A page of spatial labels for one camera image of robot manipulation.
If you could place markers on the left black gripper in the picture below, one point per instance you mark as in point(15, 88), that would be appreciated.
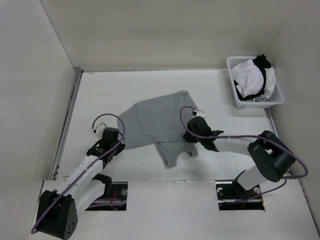
point(120, 147)

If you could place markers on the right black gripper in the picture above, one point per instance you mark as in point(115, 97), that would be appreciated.
point(188, 138)

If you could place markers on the grey tank top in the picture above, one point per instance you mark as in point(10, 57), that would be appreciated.
point(157, 121)

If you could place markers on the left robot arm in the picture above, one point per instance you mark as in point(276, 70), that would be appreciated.
point(59, 209)

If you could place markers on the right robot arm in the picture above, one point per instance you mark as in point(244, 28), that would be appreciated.
point(270, 162)

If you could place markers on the white tank top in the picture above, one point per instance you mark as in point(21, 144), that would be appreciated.
point(248, 78)

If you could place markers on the black tank top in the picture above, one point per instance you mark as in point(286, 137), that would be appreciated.
point(261, 62)

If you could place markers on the white plastic basket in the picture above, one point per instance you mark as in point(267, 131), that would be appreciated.
point(276, 98)

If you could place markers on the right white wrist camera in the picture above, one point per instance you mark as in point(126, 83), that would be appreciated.
point(199, 113)

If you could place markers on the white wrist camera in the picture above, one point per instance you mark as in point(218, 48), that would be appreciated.
point(99, 129)
point(199, 113)

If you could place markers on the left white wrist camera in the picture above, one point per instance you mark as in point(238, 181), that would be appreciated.
point(99, 129)

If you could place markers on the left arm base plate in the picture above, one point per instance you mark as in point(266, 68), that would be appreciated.
point(113, 199)

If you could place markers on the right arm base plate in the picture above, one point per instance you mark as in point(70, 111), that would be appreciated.
point(233, 197)

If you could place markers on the metal table edge rail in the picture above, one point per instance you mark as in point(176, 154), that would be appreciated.
point(68, 116)

